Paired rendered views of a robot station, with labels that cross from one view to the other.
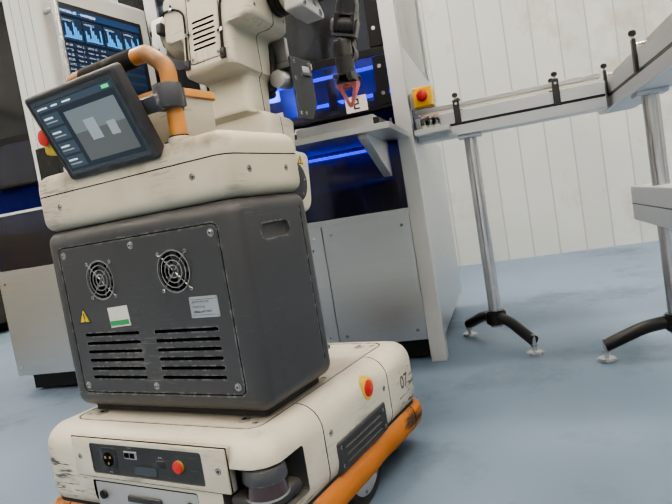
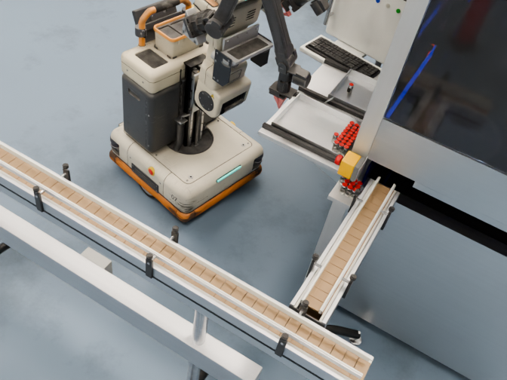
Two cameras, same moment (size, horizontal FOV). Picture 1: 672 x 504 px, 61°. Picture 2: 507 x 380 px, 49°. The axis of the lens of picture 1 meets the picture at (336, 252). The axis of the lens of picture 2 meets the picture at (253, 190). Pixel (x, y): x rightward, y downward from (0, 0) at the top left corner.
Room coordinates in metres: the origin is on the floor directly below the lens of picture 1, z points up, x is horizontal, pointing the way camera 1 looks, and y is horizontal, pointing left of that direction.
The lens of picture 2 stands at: (1.96, -2.02, 2.41)
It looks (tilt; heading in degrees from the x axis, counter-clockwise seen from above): 46 degrees down; 95
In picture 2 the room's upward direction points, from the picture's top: 12 degrees clockwise
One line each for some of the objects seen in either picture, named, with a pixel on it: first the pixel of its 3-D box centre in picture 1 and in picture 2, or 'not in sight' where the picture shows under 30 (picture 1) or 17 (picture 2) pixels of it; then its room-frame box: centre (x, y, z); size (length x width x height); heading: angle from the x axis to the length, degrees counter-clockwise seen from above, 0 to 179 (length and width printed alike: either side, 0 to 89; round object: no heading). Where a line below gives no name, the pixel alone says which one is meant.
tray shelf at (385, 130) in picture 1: (307, 149); (342, 114); (2.11, 0.04, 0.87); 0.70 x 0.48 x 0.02; 73
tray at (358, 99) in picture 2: not in sight; (371, 98); (2.23, 0.18, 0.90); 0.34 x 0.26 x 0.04; 163
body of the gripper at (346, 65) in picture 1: (345, 69); (284, 84); (1.84, -0.12, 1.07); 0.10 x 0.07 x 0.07; 162
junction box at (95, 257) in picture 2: not in sight; (96, 264); (1.31, -0.82, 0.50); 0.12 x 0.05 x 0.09; 163
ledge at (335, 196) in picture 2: (433, 131); (350, 195); (2.21, -0.44, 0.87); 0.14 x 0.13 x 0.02; 163
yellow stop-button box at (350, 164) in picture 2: (423, 97); (351, 165); (2.17, -0.41, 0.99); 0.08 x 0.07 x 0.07; 163
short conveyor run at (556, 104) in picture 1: (505, 106); (349, 244); (2.22, -0.73, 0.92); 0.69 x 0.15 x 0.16; 73
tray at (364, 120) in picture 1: (348, 131); (320, 126); (2.03, -0.11, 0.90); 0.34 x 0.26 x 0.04; 162
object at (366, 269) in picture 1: (241, 264); (477, 165); (2.94, 0.49, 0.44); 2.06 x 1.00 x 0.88; 73
